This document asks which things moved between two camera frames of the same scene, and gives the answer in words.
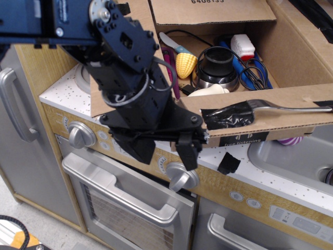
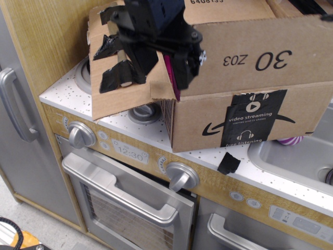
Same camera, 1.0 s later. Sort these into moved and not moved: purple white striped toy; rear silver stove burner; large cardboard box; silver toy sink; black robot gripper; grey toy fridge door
Moved: black robot gripper; large cardboard box
Not moved: purple white striped toy; silver toy sink; grey toy fridge door; rear silver stove burner
